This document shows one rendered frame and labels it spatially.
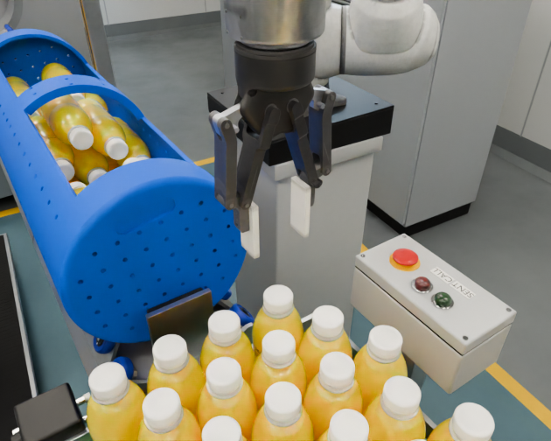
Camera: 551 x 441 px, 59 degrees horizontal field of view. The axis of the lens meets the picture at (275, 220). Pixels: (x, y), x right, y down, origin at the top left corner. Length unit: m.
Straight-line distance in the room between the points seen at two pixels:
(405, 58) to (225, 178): 0.78
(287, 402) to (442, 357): 0.23
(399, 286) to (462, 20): 1.65
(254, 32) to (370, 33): 0.74
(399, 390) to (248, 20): 0.40
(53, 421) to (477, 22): 2.05
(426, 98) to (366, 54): 1.08
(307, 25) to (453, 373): 0.46
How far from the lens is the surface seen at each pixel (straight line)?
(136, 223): 0.67
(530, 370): 2.19
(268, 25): 0.42
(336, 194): 1.31
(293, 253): 1.34
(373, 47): 1.17
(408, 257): 0.72
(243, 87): 0.46
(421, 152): 2.35
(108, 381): 0.59
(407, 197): 2.45
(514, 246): 2.77
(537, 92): 3.47
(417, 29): 1.18
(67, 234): 0.67
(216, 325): 0.61
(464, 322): 0.67
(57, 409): 0.72
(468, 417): 0.57
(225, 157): 0.47
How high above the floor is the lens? 1.56
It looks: 36 degrees down
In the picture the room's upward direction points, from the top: straight up
